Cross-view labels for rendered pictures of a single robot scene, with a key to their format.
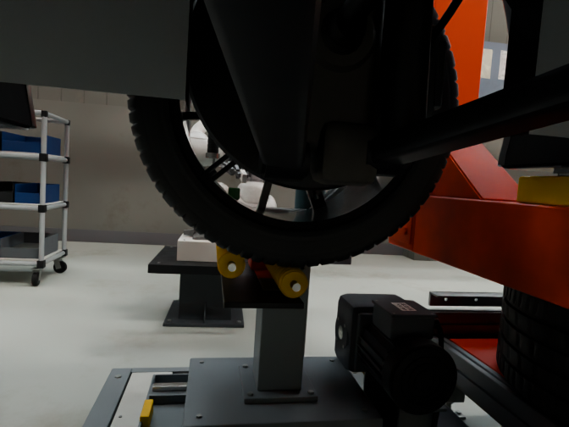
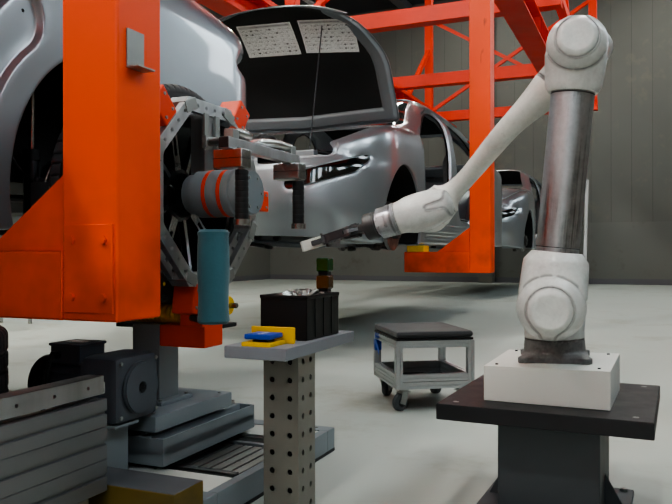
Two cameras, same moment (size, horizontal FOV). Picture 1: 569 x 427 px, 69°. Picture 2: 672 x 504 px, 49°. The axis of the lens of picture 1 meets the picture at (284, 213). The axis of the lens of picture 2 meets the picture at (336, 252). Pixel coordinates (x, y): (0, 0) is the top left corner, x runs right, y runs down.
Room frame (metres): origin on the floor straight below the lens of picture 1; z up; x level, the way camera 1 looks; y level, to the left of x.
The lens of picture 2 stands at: (2.62, -1.57, 0.68)
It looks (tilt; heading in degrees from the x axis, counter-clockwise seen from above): 0 degrees down; 123
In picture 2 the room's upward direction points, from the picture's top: straight up
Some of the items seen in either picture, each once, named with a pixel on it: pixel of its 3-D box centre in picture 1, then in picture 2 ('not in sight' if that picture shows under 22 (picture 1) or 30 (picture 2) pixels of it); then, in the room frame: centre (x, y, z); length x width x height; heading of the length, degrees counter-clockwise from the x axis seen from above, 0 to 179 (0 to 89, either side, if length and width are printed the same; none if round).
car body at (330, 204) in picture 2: not in sight; (365, 169); (-1.07, 4.53, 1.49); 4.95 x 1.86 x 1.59; 100
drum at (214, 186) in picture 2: not in sight; (222, 193); (1.15, 0.04, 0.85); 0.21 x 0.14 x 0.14; 10
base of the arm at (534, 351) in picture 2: (206, 231); (554, 347); (2.03, 0.38, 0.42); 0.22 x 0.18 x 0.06; 107
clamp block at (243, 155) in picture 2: not in sight; (231, 158); (1.32, -0.11, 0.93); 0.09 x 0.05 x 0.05; 10
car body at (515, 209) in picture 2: not in sight; (489, 211); (-2.17, 10.56, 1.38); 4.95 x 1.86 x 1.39; 100
